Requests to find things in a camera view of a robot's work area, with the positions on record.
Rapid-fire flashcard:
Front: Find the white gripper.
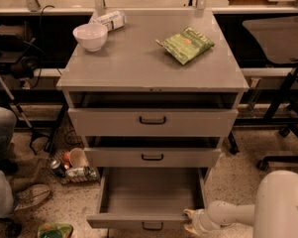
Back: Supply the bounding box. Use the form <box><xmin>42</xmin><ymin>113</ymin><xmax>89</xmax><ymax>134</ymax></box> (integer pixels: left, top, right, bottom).
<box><xmin>183</xmin><ymin>209</ymin><xmax>220</xmax><ymax>236</ymax></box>

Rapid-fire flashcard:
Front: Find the grey bottom drawer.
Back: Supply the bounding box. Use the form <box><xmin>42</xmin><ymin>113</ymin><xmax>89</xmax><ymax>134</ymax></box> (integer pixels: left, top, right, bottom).
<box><xmin>86</xmin><ymin>168</ymin><xmax>205</xmax><ymax>231</ymax></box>

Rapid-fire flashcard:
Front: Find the grey drawer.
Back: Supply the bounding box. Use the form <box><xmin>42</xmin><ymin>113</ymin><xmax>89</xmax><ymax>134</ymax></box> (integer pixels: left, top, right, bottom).
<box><xmin>66</xmin><ymin>91</ymin><xmax>238</xmax><ymax>137</ymax></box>
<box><xmin>84</xmin><ymin>137</ymin><xmax>221</xmax><ymax>168</ymax></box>
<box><xmin>86</xmin><ymin>168</ymin><xmax>205</xmax><ymax>231</ymax></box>

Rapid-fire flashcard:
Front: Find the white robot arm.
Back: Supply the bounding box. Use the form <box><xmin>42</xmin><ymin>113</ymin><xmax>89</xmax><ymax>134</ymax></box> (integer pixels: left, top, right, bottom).
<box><xmin>183</xmin><ymin>171</ymin><xmax>298</xmax><ymax>238</ymax></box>

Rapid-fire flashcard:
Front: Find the grey middle drawer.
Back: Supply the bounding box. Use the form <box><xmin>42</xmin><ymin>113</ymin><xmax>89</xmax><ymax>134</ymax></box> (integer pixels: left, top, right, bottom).
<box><xmin>84</xmin><ymin>137</ymin><xmax>221</xmax><ymax>168</ymax></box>

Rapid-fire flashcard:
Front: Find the grey drawer cabinet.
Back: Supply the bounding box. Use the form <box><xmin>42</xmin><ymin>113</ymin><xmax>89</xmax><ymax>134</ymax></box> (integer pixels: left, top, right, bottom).
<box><xmin>55</xmin><ymin>9</ymin><xmax>249</xmax><ymax>193</ymax></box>

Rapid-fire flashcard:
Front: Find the grey top drawer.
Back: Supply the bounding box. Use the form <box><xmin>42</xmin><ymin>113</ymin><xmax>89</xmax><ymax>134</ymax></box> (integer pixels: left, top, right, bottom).
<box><xmin>66</xmin><ymin>91</ymin><xmax>238</xmax><ymax>137</ymax></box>

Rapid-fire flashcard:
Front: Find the green white bottle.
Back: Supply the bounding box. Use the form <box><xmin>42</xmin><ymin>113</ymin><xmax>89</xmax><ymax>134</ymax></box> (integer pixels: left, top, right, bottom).
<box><xmin>65</xmin><ymin>167</ymin><xmax>97</xmax><ymax>182</ymax></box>

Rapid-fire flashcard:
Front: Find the beige cup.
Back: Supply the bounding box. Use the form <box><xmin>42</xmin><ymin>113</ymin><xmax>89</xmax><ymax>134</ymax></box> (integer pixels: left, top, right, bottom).
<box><xmin>69</xmin><ymin>148</ymin><xmax>88</xmax><ymax>168</ymax></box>

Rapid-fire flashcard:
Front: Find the soda can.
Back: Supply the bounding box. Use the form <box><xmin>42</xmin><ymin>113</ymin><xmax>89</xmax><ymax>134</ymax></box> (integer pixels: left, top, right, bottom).
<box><xmin>50</xmin><ymin>160</ymin><xmax>65</xmax><ymax>178</ymax></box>

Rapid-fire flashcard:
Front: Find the orange fruit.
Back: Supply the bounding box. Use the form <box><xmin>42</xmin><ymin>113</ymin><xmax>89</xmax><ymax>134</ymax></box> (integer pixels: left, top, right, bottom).
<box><xmin>62</xmin><ymin>152</ymin><xmax>70</xmax><ymax>163</ymax></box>

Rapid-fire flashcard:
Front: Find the green bag on floor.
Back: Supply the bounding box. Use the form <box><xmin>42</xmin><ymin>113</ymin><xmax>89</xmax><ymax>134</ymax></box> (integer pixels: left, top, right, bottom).
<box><xmin>38</xmin><ymin>222</ymin><xmax>73</xmax><ymax>238</ymax></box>

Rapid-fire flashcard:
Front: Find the white sneaker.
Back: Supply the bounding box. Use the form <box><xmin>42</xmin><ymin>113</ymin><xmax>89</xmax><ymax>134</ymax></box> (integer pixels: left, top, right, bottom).
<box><xmin>15</xmin><ymin>184</ymin><xmax>50</xmax><ymax>210</ymax></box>

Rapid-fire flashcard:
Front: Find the green snack bag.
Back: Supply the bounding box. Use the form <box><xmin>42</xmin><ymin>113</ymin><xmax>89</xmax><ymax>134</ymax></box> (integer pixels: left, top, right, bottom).
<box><xmin>156</xmin><ymin>27</ymin><xmax>215</xmax><ymax>65</ymax></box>

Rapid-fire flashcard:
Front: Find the black chair caster left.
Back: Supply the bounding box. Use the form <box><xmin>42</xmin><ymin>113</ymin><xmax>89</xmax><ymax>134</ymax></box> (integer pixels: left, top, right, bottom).
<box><xmin>0</xmin><ymin>218</ymin><xmax>22</xmax><ymax>238</ymax></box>

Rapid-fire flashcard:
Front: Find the black office chair right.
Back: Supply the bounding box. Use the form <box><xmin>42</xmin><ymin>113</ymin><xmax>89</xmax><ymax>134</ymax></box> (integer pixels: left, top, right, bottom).
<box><xmin>242</xmin><ymin>14</ymin><xmax>298</xmax><ymax>173</ymax></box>

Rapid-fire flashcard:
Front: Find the white bowl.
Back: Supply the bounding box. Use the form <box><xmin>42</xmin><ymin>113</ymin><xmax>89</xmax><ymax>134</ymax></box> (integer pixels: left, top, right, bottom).
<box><xmin>72</xmin><ymin>23</ymin><xmax>108</xmax><ymax>52</ymax></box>

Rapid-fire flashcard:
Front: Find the person leg in jeans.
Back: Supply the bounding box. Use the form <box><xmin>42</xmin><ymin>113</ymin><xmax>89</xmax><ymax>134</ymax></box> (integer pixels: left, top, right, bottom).
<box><xmin>0</xmin><ymin>106</ymin><xmax>18</xmax><ymax>220</ymax></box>

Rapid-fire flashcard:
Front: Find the white packaged item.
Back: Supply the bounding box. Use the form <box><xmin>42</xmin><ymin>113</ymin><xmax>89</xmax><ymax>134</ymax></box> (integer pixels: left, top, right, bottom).
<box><xmin>96</xmin><ymin>11</ymin><xmax>127</xmax><ymax>31</ymax></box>

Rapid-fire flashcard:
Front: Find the black equipment on left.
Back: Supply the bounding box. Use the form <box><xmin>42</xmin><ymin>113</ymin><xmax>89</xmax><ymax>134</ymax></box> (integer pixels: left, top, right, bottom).
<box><xmin>0</xmin><ymin>24</ymin><xmax>39</xmax><ymax>79</ymax></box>

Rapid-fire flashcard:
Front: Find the wire basket on floor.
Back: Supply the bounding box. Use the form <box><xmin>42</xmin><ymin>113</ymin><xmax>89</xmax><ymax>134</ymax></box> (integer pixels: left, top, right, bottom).
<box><xmin>46</xmin><ymin>116</ymin><xmax>98</xmax><ymax>186</ymax></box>

